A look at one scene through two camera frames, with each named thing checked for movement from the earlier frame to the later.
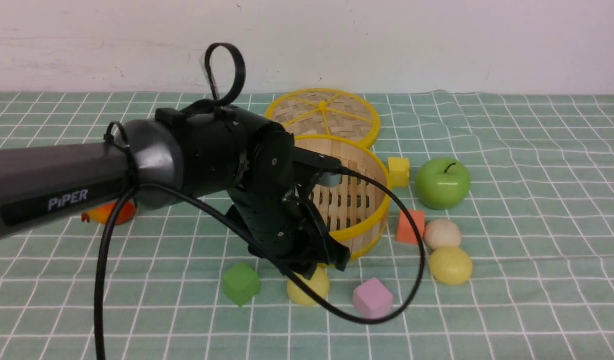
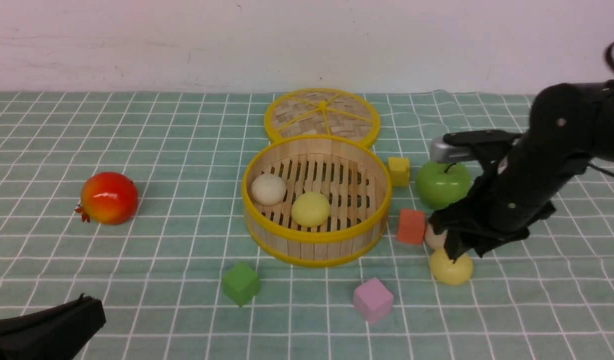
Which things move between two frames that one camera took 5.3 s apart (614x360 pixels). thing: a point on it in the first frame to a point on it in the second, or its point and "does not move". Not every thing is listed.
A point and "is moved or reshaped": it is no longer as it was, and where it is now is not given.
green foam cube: x=241 y=282 does not move
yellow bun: x=319 y=282 is moved or reshaped
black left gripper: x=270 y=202 to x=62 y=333
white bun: x=441 y=233 does not move
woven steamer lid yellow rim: x=329 y=113 does not move
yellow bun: x=450 y=265 does not move
